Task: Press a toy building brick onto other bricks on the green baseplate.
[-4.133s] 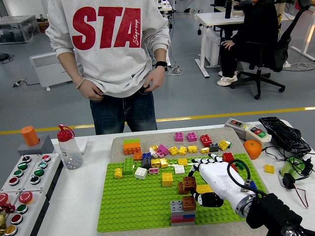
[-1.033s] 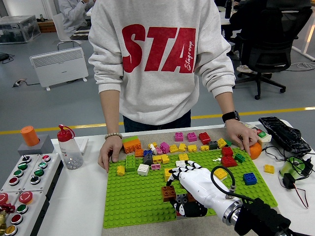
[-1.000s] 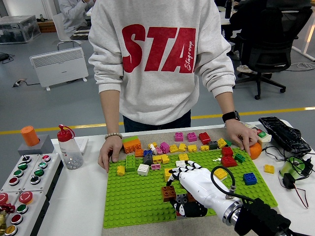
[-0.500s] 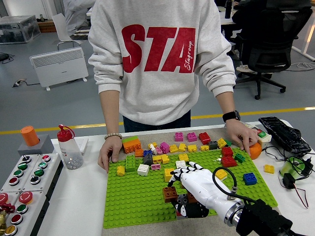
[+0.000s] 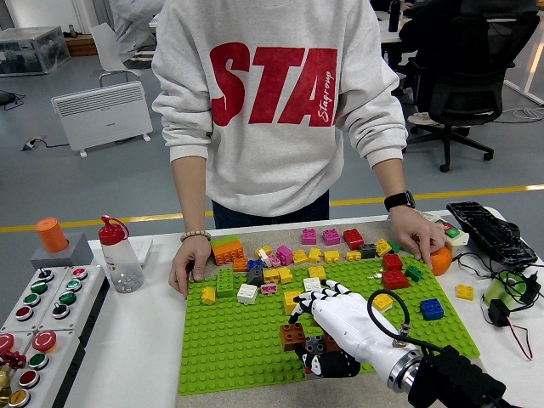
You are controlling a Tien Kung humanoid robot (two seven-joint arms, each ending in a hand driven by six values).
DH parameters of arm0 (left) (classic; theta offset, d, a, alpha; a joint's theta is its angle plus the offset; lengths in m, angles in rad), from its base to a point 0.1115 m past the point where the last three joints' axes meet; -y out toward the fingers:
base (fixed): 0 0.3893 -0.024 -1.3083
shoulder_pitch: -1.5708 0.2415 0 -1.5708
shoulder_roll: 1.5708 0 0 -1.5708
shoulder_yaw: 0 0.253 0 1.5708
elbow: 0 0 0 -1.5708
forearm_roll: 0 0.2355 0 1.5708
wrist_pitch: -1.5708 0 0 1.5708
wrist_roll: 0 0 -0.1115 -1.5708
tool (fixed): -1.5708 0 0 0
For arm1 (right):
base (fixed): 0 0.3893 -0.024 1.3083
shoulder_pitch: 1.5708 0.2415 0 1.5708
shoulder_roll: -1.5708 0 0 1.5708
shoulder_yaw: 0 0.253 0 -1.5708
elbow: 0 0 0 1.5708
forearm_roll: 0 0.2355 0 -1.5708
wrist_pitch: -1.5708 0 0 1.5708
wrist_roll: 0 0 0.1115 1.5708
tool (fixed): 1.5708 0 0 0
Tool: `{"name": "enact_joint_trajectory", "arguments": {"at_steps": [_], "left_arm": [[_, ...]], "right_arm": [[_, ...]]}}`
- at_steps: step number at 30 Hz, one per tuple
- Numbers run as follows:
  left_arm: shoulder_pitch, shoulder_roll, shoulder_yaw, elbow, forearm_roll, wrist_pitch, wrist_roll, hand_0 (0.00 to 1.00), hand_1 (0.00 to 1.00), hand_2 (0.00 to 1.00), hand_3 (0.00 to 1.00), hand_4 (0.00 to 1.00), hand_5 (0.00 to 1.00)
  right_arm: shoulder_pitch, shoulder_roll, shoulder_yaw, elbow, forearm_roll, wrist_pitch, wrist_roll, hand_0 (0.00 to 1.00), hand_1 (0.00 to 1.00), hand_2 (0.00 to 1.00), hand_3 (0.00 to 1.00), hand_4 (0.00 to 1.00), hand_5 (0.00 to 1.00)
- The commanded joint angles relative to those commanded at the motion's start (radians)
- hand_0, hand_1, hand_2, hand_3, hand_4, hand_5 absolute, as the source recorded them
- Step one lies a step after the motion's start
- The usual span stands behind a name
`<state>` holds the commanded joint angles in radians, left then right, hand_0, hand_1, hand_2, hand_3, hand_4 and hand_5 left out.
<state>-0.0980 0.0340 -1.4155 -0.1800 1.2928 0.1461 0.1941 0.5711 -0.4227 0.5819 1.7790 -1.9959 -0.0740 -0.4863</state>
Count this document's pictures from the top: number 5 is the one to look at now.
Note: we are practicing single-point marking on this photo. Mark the grey studded brick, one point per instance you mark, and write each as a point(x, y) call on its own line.
point(314, 343)

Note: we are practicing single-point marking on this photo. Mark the tall lime green brick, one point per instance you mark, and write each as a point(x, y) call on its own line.
point(225, 284)

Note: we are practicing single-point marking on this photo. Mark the yellow and white brick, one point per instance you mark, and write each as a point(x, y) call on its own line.
point(382, 301)

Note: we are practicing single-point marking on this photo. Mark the black bottle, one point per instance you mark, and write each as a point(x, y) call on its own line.
point(394, 17)

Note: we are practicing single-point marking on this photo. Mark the person's left forearm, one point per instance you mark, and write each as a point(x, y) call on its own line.
point(389, 178)

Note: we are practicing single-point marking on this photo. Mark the small orange brick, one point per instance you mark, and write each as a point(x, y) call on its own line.
point(240, 264)

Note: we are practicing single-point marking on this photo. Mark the narrow white brick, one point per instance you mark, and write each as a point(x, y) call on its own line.
point(264, 257)

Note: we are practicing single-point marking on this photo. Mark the black power plug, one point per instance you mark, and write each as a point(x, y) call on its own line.
point(531, 289)

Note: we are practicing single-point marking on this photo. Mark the orange fruit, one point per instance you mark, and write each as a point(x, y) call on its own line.
point(442, 261)

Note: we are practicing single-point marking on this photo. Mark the green studded baseplate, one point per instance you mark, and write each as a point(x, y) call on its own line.
point(238, 340)

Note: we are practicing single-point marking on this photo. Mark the green tape roll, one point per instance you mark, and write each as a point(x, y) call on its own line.
point(493, 293)

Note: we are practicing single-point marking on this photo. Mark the brass fitting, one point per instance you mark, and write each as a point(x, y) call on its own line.
point(4, 382)

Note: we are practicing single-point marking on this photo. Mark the black wristwatch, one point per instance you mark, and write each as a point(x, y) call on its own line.
point(399, 200)

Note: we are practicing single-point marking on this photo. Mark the white panel heater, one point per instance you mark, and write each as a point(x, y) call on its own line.
point(102, 115)

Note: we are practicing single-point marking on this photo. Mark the small pink flat brick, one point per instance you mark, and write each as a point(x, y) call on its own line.
point(269, 289)

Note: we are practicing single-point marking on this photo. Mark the white black-fingered right robot hand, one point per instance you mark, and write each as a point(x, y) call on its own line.
point(348, 323)

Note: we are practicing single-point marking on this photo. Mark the white box with mushroom button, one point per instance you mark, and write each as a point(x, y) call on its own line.
point(59, 361)
point(23, 338)

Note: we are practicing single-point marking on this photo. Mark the white box with green buttons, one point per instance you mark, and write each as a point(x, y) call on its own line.
point(83, 299)
point(44, 304)

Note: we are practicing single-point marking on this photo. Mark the person's right forearm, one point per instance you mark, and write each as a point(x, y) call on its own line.
point(191, 200)

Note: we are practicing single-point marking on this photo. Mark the small yellow brick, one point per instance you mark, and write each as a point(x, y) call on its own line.
point(353, 256)
point(265, 250)
point(208, 296)

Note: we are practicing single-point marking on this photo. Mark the wooden crate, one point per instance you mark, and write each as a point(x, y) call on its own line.
point(81, 47)

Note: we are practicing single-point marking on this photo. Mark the white chair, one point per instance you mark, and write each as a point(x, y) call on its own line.
point(106, 49)

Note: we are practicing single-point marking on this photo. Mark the white switch plate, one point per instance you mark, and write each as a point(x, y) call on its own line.
point(144, 251)

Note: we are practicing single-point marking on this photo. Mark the light pink brick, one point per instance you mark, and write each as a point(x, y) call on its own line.
point(275, 260)

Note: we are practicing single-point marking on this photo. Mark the clear bottle red cap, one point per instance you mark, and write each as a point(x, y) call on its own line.
point(121, 263)

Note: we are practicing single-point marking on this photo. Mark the person's right hand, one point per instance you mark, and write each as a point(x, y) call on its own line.
point(191, 259)

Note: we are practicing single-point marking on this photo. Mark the black office chair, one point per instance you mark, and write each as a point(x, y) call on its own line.
point(467, 85)

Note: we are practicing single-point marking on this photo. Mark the dark green white brick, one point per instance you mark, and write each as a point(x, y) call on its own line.
point(394, 247)

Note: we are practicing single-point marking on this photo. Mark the small black module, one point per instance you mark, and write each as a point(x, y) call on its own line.
point(498, 312)

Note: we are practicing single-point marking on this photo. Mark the grey block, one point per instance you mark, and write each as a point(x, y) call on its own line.
point(78, 253)

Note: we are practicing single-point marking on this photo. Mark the tall yellow brick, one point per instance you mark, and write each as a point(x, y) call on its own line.
point(290, 299)

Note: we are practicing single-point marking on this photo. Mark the grey station red green buttons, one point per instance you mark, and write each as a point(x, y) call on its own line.
point(457, 236)

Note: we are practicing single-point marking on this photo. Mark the dark grey sloped brick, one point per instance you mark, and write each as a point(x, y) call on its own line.
point(256, 277)

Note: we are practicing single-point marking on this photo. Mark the orange cylinder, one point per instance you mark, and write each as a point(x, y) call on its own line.
point(51, 236)

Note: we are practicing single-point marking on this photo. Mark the large orange brick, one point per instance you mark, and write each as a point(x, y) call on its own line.
point(229, 255)

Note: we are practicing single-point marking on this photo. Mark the wide red brick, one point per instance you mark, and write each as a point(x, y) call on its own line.
point(395, 279)

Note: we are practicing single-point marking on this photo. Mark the magenta sloped brick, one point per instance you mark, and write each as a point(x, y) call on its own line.
point(285, 254)

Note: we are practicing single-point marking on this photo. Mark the floor socket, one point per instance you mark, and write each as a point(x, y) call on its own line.
point(32, 144)

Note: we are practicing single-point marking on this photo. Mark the black plastic-wrapped device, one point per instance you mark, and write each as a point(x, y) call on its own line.
point(489, 231)

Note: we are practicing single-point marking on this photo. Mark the small blue brick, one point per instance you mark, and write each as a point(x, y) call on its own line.
point(255, 265)

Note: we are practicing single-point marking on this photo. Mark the person's left hand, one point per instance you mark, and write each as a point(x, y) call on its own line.
point(418, 234)

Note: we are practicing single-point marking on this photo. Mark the person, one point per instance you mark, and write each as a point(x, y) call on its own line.
point(276, 149)
point(425, 42)
point(132, 30)

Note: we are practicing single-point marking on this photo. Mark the white desk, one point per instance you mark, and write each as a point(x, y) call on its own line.
point(391, 37)
point(534, 64)

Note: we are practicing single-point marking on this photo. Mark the lime green flat brick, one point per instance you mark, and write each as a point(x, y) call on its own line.
point(225, 243)

